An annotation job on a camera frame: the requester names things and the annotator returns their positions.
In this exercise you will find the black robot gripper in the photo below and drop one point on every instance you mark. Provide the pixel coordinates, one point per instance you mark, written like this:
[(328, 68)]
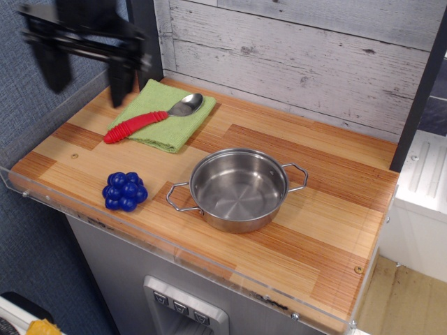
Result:
[(91, 29)]

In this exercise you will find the red handled metal spoon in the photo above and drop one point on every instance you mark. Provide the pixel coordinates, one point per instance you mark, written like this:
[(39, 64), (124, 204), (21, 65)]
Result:
[(185, 107)]

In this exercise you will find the stainless steel pot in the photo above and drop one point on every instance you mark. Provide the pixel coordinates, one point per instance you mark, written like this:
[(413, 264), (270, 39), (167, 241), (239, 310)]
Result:
[(240, 190)]

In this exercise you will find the grey toy fridge cabinet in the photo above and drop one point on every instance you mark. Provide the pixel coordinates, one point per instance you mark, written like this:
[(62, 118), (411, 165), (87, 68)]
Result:
[(120, 262)]

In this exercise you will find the silver dispenser panel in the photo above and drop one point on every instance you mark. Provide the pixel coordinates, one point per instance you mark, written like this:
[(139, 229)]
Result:
[(175, 311)]

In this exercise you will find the clear acrylic table guard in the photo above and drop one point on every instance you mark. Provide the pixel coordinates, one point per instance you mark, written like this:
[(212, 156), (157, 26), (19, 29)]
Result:
[(53, 153)]

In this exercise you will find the blue toy grape bunch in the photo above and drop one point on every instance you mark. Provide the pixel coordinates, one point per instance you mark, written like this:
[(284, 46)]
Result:
[(124, 191)]

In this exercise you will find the white ribbed side counter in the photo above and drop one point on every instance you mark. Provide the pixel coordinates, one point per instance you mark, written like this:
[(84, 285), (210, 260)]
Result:
[(414, 234)]

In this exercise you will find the yellow object bottom left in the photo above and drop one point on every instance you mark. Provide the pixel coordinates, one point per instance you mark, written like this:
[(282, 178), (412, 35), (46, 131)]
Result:
[(42, 327)]

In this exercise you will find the dark left vertical post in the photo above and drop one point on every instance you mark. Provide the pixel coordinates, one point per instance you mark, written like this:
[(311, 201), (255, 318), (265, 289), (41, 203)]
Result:
[(142, 14)]

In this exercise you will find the green folded cloth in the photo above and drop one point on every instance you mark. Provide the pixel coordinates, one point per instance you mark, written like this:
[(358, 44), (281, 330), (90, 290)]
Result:
[(171, 134)]

